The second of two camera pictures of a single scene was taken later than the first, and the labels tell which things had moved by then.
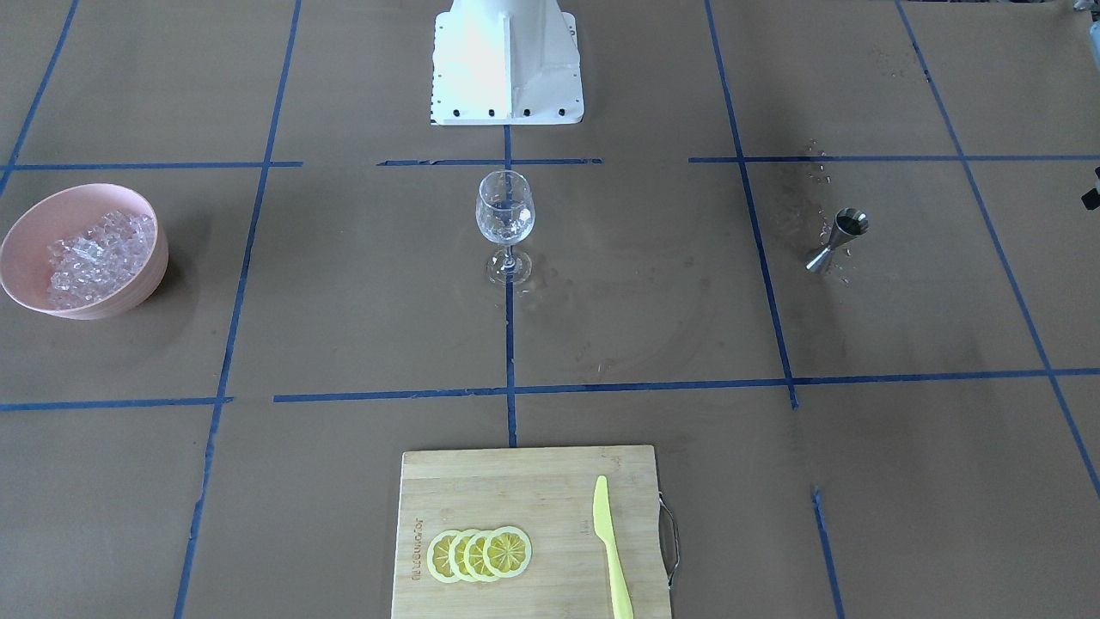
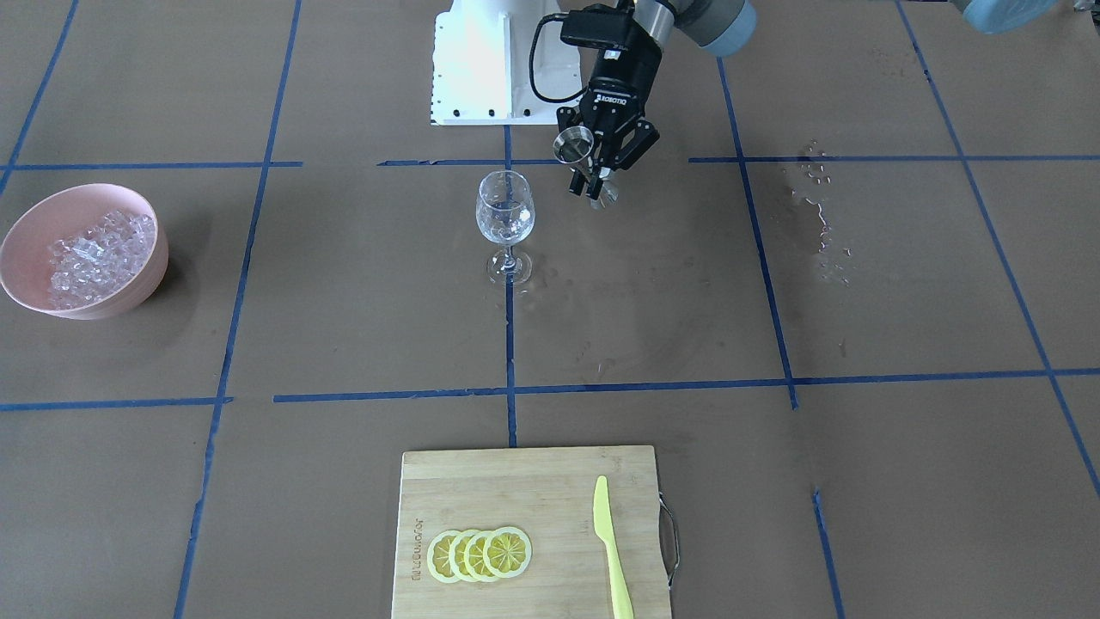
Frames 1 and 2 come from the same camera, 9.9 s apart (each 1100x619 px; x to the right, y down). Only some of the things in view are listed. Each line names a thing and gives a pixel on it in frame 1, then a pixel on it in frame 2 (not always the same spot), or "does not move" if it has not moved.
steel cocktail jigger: x=849 y=223 → x=572 y=146
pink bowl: x=86 y=252 does not move
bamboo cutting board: x=547 y=493 does not move
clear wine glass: x=505 y=211 does not move
